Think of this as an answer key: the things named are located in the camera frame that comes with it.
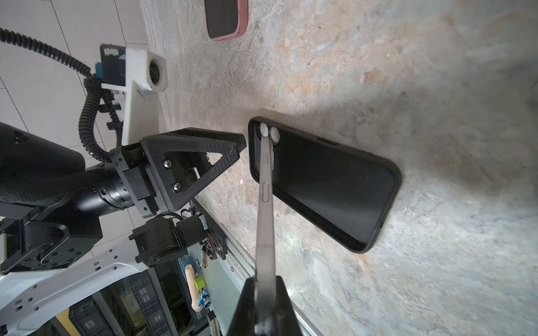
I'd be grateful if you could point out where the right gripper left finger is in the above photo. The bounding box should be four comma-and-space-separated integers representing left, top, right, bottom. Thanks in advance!
227, 277, 255, 336

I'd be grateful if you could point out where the left circuit board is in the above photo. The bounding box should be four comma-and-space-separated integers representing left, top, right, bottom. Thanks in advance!
198, 233, 226, 269

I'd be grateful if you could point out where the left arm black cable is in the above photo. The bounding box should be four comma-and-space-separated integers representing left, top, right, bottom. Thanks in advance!
0, 27, 125, 164

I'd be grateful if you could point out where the purple-edged black phone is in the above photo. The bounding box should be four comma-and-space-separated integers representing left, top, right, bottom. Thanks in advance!
205, 0, 239, 39

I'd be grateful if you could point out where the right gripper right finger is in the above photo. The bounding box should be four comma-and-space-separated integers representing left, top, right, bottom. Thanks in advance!
275, 276, 303, 336

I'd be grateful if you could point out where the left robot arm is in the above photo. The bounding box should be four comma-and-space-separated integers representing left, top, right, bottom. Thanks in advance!
1, 124, 246, 335

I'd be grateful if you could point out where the black phone case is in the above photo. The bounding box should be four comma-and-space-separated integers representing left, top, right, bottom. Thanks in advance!
248, 117, 402, 254

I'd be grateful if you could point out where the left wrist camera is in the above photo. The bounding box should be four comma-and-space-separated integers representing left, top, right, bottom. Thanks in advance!
96, 44, 168, 146

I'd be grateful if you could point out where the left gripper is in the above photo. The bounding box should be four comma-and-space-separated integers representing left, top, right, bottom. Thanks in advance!
110, 127, 247, 267

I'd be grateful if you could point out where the wooden handle tool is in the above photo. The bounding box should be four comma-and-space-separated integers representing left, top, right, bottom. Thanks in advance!
185, 265, 203, 312

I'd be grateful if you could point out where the pink phone case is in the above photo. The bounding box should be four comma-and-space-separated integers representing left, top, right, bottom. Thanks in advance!
204, 0, 249, 41

